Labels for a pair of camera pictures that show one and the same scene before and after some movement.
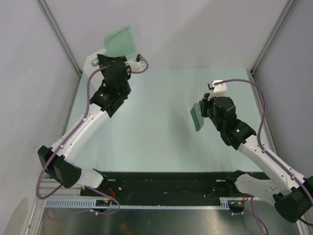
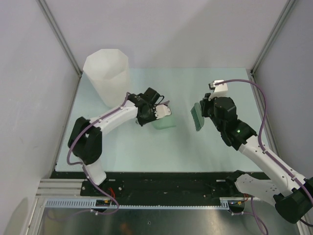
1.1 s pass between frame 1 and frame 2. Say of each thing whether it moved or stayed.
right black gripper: stayed
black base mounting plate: stayed
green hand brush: stayed
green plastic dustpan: moved
